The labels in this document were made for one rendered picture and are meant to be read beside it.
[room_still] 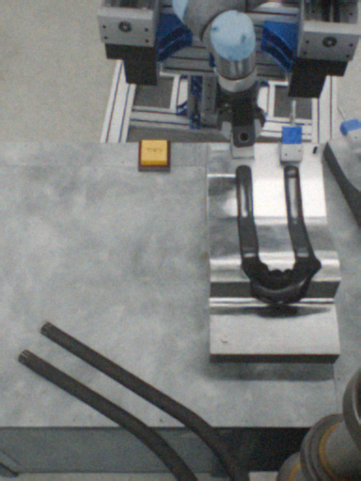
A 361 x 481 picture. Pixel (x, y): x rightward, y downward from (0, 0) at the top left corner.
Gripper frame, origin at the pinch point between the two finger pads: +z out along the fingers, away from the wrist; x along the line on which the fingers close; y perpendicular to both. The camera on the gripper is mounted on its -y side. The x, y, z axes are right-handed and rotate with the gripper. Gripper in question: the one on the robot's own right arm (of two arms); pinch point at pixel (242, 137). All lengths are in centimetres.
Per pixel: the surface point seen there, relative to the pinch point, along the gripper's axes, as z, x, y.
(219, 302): 2.1, 6.3, -37.2
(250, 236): 1.4, -0.8, -23.2
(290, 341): 3.1, -7.6, -45.7
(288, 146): 2.2, -10.0, -1.8
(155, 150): 8.4, 21.2, 2.8
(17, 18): 100, 102, 125
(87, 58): 101, 68, 101
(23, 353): -2, 47, -47
